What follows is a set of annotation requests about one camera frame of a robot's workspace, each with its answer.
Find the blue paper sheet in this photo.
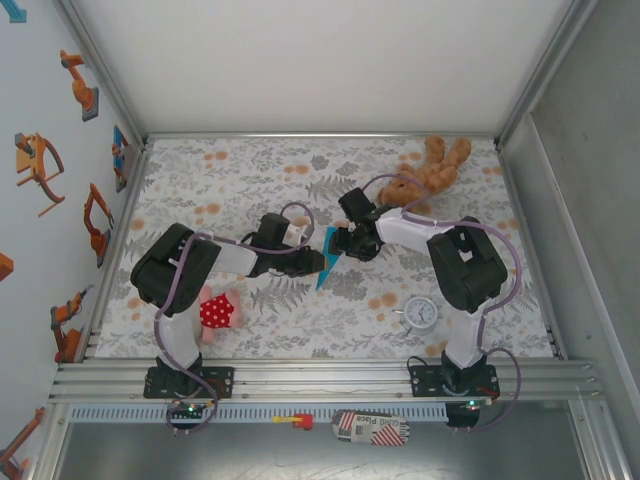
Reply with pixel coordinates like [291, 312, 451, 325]
[314, 225, 347, 292]

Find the silver alarm clock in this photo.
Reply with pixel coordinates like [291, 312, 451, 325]
[394, 295, 440, 337]

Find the orange clamp machine wall sticker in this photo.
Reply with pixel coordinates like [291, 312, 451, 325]
[13, 132, 66, 217]

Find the aluminium frame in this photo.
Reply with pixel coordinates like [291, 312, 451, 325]
[47, 0, 636, 480]

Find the grey slotted cable tray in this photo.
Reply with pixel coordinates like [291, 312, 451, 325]
[69, 403, 449, 422]

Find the printed stars stripes pouch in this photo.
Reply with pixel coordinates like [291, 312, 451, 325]
[331, 409, 411, 446]

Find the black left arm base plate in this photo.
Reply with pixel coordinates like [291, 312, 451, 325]
[143, 366, 236, 400]

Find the floral print tablecloth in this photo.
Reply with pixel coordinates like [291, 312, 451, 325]
[94, 137, 556, 360]

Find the blue orange machine wall sticker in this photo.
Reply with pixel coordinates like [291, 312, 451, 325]
[112, 124, 132, 194]

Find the brown teddy bear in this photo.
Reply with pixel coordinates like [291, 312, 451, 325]
[377, 134, 474, 216]

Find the red yellow utility knife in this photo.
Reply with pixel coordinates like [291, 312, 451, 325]
[272, 413, 314, 431]

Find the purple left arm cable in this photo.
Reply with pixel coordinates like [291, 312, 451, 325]
[155, 202, 315, 437]

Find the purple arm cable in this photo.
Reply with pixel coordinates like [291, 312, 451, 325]
[155, 202, 315, 437]
[360, 172, 524, 434]

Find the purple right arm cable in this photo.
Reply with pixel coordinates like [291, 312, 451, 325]
[360, 172, 524, 434]

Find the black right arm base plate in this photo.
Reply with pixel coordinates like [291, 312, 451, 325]
[408, 364, 500, 399]

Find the pink plush toy polka-dot dress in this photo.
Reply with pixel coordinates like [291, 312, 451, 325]
[192, 287, 247, 346]

